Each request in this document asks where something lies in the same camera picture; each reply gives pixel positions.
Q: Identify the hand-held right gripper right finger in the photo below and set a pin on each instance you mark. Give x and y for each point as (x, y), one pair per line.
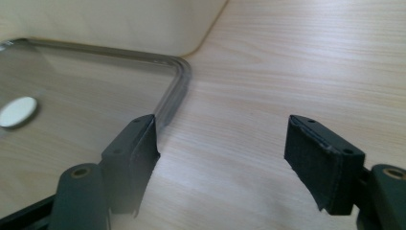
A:
(322, 169)

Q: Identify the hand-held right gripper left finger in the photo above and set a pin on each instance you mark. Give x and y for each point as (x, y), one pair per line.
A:
(127, 166)

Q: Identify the clear glass tray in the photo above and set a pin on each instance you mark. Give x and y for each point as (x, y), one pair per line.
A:
(95, 105)

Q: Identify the cream plastic container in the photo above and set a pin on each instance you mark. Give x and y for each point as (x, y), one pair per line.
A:
(111, 22)

